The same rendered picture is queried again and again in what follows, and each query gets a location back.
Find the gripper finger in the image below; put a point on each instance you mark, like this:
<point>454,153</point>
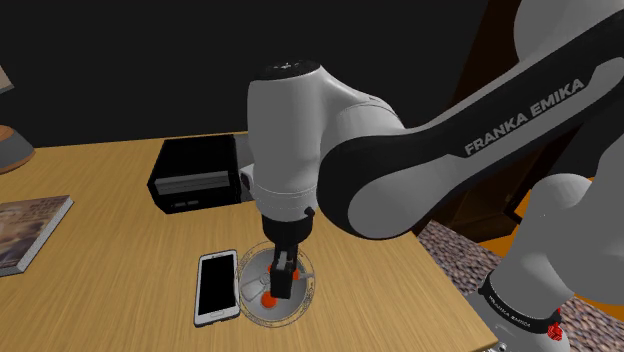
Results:
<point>282,282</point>

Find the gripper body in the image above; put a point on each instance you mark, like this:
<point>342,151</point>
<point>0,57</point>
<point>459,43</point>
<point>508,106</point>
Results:
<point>286,231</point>

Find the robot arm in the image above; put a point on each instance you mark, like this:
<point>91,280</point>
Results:
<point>292,136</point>

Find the orange knobbed toy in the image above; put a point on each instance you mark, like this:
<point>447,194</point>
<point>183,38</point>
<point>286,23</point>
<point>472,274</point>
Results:
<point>267,300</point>

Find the white key tag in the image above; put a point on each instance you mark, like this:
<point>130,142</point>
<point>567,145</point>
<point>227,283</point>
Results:
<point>253,290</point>

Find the white smartphone with black screen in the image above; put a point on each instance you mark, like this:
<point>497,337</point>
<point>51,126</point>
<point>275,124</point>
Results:
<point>217,285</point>

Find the black box appliance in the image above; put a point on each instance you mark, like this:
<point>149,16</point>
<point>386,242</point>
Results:
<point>195,161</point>

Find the wooden table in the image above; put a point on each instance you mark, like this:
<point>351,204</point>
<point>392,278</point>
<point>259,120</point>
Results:
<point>122,273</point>

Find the patterned brown rug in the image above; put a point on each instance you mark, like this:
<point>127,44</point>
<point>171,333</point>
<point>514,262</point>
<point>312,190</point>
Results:
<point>453,253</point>

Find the grey book with picture cover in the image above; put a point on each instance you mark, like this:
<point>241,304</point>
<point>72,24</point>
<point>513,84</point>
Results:
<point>24,229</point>

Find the table lamp with wooden base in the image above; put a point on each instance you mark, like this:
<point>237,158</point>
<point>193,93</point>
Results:
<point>12,148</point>

